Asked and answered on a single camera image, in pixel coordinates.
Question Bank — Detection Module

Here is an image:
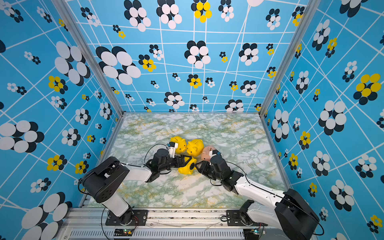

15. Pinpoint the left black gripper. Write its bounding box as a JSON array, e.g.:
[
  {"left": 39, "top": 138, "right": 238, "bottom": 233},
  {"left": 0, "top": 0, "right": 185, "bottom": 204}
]
[{"left": 160, "top": 156, "right": 193, "bottom": 175}]

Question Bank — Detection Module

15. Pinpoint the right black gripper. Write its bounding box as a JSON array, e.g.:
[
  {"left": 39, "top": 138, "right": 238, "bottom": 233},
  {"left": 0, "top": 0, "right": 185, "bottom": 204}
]
[{"left": 194, "top": 160, "right": 224, "bottom": 183}]

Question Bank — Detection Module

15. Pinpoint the yellow piggy bank front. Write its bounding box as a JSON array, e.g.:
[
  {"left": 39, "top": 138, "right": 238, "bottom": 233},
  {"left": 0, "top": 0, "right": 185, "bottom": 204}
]
[{"left": 178, "top": 158, "right": 197, "bottom": 175}]

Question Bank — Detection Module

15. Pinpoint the yellow piggy bank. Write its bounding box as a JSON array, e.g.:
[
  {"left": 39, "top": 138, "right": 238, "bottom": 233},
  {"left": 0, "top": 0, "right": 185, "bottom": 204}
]
[
  {"left": 187, "top": 139, "right": 204, "bottom": 157},
  {"left": 170, "top": 136, "right": 187, "bottom": 155},
  {"left": 178, "top": 158, "right": 197, "bottom": 175}
]

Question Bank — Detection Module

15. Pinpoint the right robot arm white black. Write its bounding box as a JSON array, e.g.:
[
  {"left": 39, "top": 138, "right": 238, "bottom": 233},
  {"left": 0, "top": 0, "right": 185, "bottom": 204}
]
[{"left": 197, "top": 155, "right": 321, "bottom": 240}]

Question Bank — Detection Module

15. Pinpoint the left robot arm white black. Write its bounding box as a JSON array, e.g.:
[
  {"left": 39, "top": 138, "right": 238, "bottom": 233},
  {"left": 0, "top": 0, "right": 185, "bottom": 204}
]
[{"left": 79, "top": 149, "right": 196, "bottom": 226}]

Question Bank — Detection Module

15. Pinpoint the pink piggy bank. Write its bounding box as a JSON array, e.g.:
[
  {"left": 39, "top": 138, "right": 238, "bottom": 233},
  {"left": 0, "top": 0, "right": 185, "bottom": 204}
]
[{"left": 201, "top": 146, "right": 216, "bottom": 162}]

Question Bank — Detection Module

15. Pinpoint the yellow piggy bank back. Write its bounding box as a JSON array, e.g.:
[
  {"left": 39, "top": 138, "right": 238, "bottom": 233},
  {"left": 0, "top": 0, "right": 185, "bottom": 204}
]
[{"left": 187, "top": 139, "right": 204, "bottom": 157}]

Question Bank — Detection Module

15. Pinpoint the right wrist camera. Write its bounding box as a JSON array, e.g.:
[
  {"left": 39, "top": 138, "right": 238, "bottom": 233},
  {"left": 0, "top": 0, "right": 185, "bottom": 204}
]
[{"left": 209, "top": 150, "right": 221, "bottom": 159}]

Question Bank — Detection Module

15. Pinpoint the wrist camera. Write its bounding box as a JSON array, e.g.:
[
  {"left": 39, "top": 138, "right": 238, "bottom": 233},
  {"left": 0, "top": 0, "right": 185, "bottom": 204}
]
[
  {"left": 209, "top": 150, "right": 221, "bottom": 159},
  {"left": 167, "top": 142, "right": 178, "bottom": 159}
]

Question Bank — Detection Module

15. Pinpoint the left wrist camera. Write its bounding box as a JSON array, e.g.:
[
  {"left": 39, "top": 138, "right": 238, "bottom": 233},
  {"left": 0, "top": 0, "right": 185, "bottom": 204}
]
[{"left": 167, "top": 142, "right": 178, "bottom": 159}]

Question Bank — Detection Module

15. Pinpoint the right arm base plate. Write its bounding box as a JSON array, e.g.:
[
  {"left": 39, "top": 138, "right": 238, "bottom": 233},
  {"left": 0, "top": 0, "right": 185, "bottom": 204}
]
[{"left": 223, "top": 210, "right": 268, "bottom": 228}]

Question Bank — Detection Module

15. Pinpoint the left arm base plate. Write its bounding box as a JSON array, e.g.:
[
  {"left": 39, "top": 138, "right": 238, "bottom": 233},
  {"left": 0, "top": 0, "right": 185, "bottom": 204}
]
[{"left": 105, "top": 209, "right": 149, "bottom": 227}]

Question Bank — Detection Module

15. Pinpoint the aluminium front rail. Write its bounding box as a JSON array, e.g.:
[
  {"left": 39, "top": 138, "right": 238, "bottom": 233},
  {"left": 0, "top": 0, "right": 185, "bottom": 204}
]
[{"left": 56, "top": 208, "right": 290, "bottom": 240}]

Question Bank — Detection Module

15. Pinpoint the left aluminium corner post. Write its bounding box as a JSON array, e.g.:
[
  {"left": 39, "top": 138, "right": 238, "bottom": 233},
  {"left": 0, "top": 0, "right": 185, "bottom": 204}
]
[{"left": 52, "top": 1, "right": 124, "bottom": 118}]

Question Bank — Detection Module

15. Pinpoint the aluminium corner post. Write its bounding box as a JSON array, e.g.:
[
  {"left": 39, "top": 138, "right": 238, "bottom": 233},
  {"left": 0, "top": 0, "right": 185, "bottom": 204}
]
[
  {"left": 52, "top": 1, "right": 124, "bottom": 118},
  {"left": 260, "top": 0, "right": 321, "bottom": 117}
]

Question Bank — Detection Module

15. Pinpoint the right aluminium corner post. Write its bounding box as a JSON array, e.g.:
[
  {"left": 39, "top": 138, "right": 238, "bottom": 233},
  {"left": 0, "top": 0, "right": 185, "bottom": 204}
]
[{"left": 260, "top": 0, "right": 321, "bottom": 117}]

